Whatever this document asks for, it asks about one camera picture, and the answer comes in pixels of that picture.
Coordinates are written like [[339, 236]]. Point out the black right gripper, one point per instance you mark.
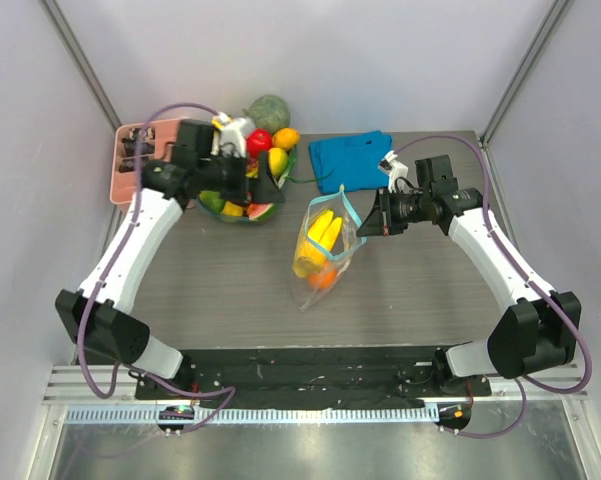
[[385, 212]]

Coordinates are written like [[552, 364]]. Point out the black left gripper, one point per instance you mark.
[[265, 189]]

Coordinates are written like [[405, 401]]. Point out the clear zip top bag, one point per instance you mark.
[[340, 257]]

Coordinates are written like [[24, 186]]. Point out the yellow banana bunch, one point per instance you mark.
[[312, 248]]

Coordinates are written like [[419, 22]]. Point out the orange fruit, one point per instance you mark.
[[323, 280]]

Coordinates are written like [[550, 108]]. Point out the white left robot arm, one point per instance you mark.
[[202, 157]]

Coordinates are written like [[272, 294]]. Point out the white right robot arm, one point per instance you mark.
[[531, 335]]

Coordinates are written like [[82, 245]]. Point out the watermelon slice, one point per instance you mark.
[[260, 212]]

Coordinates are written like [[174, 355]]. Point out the yellow lemon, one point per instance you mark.
[[278, 160]]

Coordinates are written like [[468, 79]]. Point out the green fruit basket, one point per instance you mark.
[[237, 214]]

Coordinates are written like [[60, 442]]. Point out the red apple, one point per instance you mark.
[[260, 140]]

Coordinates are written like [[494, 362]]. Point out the green orange mango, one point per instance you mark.
[[213, 201]]

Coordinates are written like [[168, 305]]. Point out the orange yellow mango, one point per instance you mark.
[[286, 138]]

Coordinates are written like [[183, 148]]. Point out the blue folded cloth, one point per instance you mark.
[[351, 161]]

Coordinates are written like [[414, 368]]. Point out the green melon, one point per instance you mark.
[[269, 112]]

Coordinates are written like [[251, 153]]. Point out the pink organizer tray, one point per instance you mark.
[[157, 145]]

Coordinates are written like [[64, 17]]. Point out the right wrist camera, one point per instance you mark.
[[396, 171]]

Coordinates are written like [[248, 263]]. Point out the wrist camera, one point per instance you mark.
[[231, 135], [396, 171]]

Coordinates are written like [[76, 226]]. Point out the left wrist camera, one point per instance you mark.
[[231, 135]]

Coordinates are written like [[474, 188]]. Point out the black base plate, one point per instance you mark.
[[316, 378]]

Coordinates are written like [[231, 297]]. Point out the white slotted cable duct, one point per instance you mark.
[[164, 415]]

